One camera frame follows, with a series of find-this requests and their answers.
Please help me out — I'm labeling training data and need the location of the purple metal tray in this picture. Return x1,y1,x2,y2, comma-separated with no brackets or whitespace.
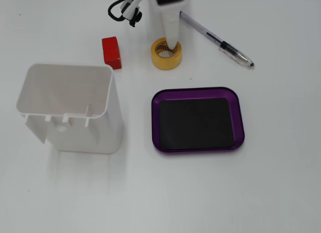
151,86,246,155

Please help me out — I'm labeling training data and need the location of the red rectangular block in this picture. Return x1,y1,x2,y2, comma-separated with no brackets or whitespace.
101,36,123,70

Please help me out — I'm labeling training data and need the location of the clear black ballpoint pen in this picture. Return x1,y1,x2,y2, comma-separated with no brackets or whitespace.
179,11,256,69

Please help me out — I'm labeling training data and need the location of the black cable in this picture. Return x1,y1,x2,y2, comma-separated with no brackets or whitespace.
107,0,131,22

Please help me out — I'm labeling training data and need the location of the black tray mat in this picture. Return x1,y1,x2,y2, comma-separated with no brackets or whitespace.
158,97,236,151

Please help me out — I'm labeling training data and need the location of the yellow masking tape roll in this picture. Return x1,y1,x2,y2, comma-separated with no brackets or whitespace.
150,37,183,71

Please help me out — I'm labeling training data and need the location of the white plastic box container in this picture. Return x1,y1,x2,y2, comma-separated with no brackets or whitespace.
16,63,125,155

